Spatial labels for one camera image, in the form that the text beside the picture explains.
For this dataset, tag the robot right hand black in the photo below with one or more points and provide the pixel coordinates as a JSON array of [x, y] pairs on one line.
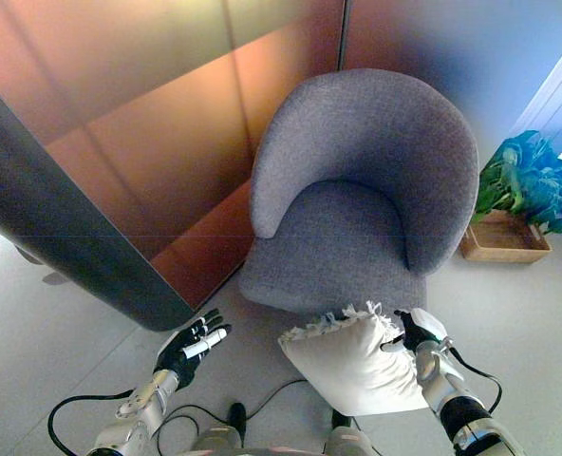
[[416, 330]]

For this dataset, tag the robot left hand black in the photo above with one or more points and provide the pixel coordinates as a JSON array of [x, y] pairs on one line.
[[182, 354]]

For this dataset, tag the white fringed pillow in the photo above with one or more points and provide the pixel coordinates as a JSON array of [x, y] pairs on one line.
[[357, 366]]

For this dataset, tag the robot left arm silver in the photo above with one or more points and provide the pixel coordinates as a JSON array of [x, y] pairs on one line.
[[143, 408]]

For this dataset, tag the robot right arm silver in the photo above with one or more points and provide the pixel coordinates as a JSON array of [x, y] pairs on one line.
[[456, 404]]

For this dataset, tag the robot left leg silver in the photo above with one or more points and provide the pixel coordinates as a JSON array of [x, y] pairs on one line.
[[236, 418]]

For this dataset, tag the robot leg silver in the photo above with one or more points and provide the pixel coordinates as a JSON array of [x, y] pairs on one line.
[[236, 418], [345, 439]]

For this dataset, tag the wooden planter box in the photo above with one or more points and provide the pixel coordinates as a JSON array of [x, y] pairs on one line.
[[499, 240]]

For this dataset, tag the robot right leg silver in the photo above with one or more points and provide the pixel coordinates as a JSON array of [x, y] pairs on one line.
[[345, 439]]

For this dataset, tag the green leafy plant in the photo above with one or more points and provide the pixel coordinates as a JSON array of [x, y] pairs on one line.
[[513, 180]]

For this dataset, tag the grey upholstered tub armchair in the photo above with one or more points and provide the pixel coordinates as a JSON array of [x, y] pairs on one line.
[[357, 142]]

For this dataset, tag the dark grey upholstered partition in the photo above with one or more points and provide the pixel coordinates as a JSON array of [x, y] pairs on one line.
[[48, 199]]

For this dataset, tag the white slatted window blind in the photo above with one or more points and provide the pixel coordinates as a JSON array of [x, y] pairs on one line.
[[561, 85]]

